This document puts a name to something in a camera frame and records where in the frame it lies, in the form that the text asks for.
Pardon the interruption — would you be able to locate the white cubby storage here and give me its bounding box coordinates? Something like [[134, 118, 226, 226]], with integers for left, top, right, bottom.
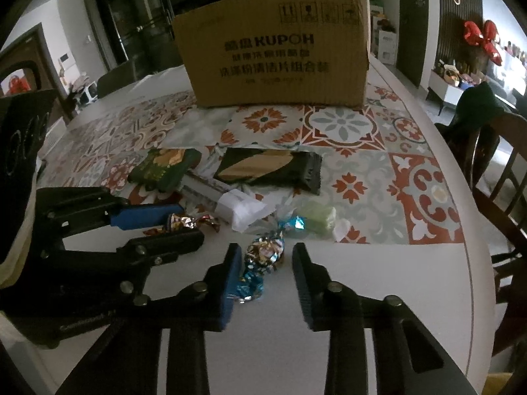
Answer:
[[76, 84, 99, 105]]

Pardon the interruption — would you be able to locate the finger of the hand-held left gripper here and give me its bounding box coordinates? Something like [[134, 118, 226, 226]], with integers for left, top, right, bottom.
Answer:
[[117, 230, 205, 267], [37, 187, 184, 231]]

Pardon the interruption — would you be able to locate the brown wooden chair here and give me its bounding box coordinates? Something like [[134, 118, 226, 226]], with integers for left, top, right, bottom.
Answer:
[[434, 111, 527, 355]]

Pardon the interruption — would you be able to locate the white tube snack packet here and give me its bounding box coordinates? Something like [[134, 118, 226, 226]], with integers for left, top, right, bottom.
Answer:
[[181, 173, 281, 231]]

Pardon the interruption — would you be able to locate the dark green yellow snack packet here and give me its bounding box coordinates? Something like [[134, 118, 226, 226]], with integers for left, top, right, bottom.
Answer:
[[127, 148, 202, 192]]

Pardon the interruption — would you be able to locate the red foil balloon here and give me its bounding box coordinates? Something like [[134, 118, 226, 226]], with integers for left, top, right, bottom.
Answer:
[[463, 20, 505, 66]]

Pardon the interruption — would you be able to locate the patterned table runner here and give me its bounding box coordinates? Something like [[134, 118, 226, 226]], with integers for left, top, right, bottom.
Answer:
[[39, 82, 468, 248]]

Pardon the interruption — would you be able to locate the blue foil candy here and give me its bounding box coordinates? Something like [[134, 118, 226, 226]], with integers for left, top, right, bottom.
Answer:
[[235, 265, 266, 303], [278, 214, 307, 237]]

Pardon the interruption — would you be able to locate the white hallway shelf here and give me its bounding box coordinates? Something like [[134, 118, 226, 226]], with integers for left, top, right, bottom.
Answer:
[[371, 4, 398, 64]]

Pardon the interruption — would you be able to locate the dark hallway door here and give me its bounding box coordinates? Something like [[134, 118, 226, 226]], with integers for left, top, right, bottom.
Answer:
[[397, 0, 431, 87]]

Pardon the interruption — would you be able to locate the black sliding glass door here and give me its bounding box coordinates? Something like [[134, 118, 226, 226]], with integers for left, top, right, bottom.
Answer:
[[80, 0, 256, 75]]

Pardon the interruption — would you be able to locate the brown gold foil candy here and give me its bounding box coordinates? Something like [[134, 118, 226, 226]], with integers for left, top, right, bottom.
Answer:
[[165, 213, 221, 235]]

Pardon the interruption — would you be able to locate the dark slatted wall panel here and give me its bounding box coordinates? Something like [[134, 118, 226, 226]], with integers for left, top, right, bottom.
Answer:
[[436, 0, 484, 66]]

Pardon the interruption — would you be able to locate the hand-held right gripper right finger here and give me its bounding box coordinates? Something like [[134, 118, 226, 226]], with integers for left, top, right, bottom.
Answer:
[[291, 242, 480, 395]]

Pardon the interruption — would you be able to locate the brown cardboard box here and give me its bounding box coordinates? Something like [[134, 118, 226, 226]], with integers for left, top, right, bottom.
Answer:
[[172, 0, 371, 110]]

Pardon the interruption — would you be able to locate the pale green wrapped sweet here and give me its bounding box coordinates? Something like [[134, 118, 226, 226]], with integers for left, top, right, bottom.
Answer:
[[298, 201, 337, 239]]

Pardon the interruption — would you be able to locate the colourful foil candy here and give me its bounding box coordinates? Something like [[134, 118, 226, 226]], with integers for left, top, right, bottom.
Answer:
[[246, 232, 287, 272]]

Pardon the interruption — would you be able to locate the red and white door poster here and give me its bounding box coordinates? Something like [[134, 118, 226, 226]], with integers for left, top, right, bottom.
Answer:
[[0, 72, 36, 97]]

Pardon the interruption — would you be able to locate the small white wrapper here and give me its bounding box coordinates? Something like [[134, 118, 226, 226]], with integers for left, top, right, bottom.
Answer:
[[333, 219, 352, 243]]

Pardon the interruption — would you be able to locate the dark green cloth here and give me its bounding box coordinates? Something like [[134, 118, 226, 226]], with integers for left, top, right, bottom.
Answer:
[[447, 81, 505, 132]]

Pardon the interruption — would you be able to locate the white low cabinet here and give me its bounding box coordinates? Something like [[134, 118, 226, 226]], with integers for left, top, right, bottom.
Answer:
[[426, 68, 466, 116]]

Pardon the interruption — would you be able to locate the brown door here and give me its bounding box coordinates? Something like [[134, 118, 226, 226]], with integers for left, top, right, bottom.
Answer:
[[0, 22, 72, 126]]

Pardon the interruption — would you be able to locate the dark green gold striped packet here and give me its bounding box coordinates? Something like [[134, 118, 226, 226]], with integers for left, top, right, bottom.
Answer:
[[213, 148, 324, 196]]

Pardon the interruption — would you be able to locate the dark upholstered chair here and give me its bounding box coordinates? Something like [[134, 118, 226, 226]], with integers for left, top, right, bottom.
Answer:
[[97, 60, 141, 99]]

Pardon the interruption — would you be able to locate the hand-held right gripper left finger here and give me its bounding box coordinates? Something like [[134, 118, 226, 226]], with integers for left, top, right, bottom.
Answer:
[[55, 243, 244, 395]]

